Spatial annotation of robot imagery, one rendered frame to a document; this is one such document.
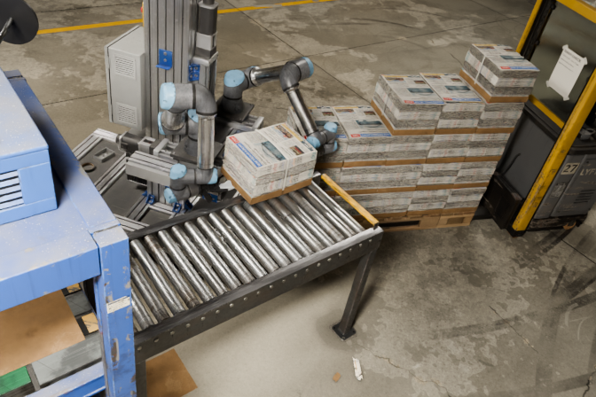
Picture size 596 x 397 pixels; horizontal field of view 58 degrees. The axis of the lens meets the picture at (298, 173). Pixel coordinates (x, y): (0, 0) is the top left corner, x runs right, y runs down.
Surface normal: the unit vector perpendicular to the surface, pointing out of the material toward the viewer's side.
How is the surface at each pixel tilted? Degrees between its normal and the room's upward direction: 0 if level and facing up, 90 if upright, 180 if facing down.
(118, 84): 90
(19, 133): 1
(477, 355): 0
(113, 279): 90
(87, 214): 0
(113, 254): 90
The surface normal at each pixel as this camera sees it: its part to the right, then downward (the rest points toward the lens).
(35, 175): 0.59, 0.55
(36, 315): 0.15, -0.79
